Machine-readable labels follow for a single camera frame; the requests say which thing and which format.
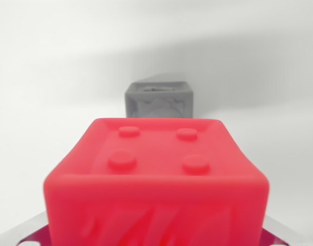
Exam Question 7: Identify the black-padded silver gripper right finger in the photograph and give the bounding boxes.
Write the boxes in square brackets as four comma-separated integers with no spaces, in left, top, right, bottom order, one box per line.
[258,219,313,246]

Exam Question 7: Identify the black-padded silver gripper left finger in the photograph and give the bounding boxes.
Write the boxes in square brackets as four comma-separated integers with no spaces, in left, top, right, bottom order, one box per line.
[2,211,53,246]

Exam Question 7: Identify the red embossed cube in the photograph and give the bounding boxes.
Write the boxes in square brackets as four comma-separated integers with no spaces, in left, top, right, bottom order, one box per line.
[42,117,270,246]

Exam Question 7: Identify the grey embossed cube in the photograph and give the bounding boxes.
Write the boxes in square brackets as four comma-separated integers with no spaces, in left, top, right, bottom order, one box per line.
[124,81,194,119]

